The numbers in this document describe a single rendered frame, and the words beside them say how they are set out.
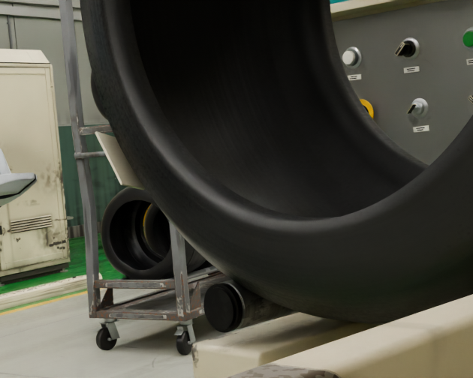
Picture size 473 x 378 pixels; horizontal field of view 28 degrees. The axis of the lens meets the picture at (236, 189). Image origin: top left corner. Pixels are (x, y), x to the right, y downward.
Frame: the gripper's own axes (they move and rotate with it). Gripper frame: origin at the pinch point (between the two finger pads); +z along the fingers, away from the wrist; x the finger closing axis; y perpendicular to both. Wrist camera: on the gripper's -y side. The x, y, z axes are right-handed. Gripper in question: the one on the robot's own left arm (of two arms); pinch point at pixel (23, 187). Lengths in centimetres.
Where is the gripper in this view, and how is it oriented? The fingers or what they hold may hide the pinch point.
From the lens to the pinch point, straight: 90.3
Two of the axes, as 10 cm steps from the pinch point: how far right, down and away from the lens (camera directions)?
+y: -1.7, -9.5, 2.4
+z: 9.7, -2.1, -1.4
